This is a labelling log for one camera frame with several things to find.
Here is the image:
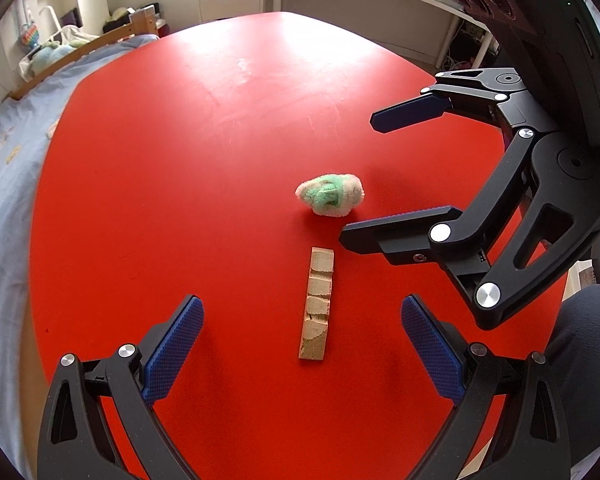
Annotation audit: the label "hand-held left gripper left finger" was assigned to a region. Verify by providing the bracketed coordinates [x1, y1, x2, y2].
[37, 293, 205, 480]

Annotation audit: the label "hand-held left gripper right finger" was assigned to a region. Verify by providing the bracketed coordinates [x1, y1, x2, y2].
[400, 293, 573, 480]

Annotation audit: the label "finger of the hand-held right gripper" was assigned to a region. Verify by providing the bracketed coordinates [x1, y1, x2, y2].
[339, 128, 600, 331]
[369, 67, 530, 135]

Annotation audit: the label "green white plush toy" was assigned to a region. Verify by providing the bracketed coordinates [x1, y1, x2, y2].
[295, 172, 366, 218]

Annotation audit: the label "notched wooden block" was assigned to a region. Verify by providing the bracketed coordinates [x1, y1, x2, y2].
[298, 246, 336, 361]

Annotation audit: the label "person's leg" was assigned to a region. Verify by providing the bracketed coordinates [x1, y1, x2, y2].
[545, 284, 600, 480]

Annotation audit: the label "light blue printed blanket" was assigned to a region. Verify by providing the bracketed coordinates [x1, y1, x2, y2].
[0, 35, 161, 461]

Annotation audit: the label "blue green plush toy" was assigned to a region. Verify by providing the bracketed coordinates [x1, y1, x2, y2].
[30, 40, 101, 73]

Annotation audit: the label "rainbow crochet bag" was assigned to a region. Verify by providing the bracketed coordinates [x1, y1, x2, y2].
[20, 22, 42, 51]

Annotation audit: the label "white tube rack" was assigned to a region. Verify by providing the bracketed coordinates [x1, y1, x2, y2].
[39, 5, 63, 43]

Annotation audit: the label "cables under desk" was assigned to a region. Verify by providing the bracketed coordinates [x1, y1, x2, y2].
[442, 25, 496, 71]

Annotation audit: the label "wooden bed frame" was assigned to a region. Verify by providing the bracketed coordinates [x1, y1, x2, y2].
[7, 4, 161, 101]

